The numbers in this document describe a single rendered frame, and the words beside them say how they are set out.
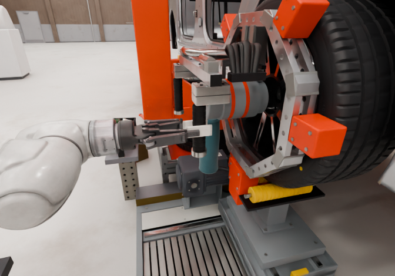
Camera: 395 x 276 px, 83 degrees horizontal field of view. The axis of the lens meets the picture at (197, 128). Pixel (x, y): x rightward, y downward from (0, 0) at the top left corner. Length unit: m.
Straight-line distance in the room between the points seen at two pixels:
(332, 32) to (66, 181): 0.63
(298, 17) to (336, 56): 0.12
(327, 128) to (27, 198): 0.54
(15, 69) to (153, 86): 5.50
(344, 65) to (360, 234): 1.24
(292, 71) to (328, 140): 0.17
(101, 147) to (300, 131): 0.46
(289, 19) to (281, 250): 0.88
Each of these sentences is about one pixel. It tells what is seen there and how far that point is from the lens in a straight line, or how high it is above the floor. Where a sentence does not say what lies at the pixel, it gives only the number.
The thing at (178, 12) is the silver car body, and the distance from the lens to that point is 3.21.
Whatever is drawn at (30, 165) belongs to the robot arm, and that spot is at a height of 0.88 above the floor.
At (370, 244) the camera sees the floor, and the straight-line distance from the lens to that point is 1.66.
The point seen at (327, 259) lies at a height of 0.15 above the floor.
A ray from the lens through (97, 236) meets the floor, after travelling 1.51.
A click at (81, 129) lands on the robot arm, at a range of 0.56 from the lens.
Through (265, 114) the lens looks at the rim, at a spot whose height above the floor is 0.77.
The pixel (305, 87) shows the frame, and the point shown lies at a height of 0.95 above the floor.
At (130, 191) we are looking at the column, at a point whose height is 0.07.
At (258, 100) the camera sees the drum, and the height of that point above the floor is 0.86.
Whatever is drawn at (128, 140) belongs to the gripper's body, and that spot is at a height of 0.83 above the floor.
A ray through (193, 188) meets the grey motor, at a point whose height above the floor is 0.30.
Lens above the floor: 1.08
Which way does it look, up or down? 24 degrees down
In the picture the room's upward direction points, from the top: straight up
